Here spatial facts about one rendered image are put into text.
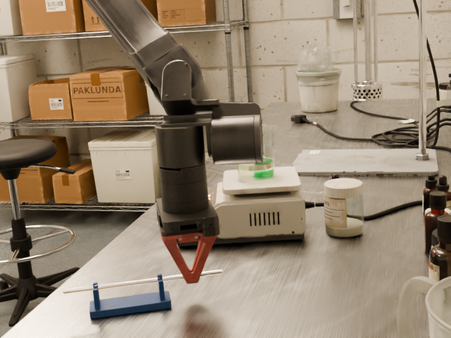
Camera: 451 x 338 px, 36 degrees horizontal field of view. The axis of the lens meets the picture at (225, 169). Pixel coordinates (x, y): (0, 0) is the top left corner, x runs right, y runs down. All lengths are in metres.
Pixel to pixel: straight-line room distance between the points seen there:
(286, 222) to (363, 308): 0.25
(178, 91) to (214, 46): 2.81
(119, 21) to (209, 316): 0.39
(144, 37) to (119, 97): 2.50
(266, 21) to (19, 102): 1.34
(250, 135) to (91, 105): 2.69
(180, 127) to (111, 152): 2.67
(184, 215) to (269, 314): 0.16
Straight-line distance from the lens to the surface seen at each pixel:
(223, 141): 0.79
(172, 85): 0.82
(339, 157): 1.53
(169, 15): 3.30
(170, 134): 0.80
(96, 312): 0.87
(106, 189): 3.55
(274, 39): 3.55
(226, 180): 1.09
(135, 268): 1.01
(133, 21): 0.90
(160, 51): 0.86
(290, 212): 1.04
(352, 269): 0.96
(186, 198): 0.82
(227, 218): 1.04
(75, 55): 3.92
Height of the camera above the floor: 1.12
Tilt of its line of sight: 14 degrees down
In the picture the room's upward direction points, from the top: 4 degrees counter-clockwise
